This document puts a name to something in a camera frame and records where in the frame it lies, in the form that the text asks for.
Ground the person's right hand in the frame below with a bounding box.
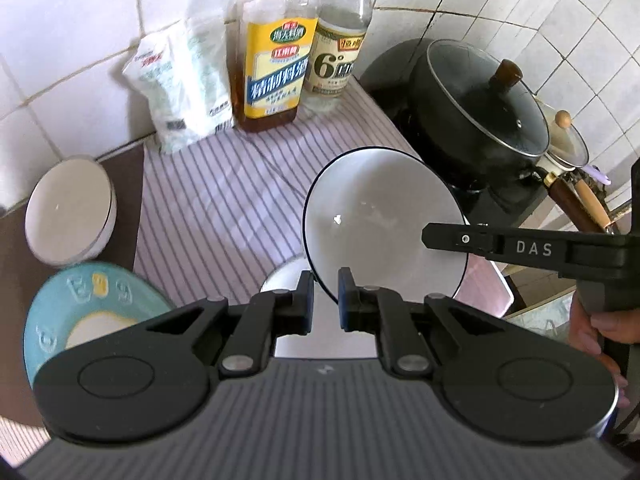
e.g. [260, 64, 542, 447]
[567, 294, 640, 407]

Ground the blue fried egg plate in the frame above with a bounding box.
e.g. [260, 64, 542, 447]
[22, 262, 177, 387]

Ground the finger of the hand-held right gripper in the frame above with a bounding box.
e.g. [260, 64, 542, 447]
[421, 223, 582, 277]

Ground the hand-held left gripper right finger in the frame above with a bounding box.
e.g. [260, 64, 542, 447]
[338, 267, 507, 377]

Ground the white seasoning bag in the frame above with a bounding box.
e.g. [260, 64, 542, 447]
[122, 15, 236, 156]

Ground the striped pink table cloth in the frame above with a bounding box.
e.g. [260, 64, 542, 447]
[0, 79, 514, 441]

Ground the clear vinegar bottle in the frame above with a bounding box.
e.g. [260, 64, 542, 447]
[304, 0, 377, 114]

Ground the white bowl with blue rim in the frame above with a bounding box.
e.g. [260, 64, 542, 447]
[302, 145, 471, 307]
[259, 255, 381, 359]

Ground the amber cooking wine bottle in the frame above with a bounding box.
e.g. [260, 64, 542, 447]
[226, 0, 321, 134]

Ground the small pot with glass lid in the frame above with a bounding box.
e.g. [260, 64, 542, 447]
[536, 104, 614, 234]

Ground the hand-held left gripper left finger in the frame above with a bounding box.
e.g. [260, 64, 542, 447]
[145, 270, 316, 379]

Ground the white ribbed bowl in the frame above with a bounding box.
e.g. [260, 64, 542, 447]
[24, 154, 119, 267]

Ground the black pot with lid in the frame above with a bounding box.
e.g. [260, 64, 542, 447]
[360, 39, 548, 213]

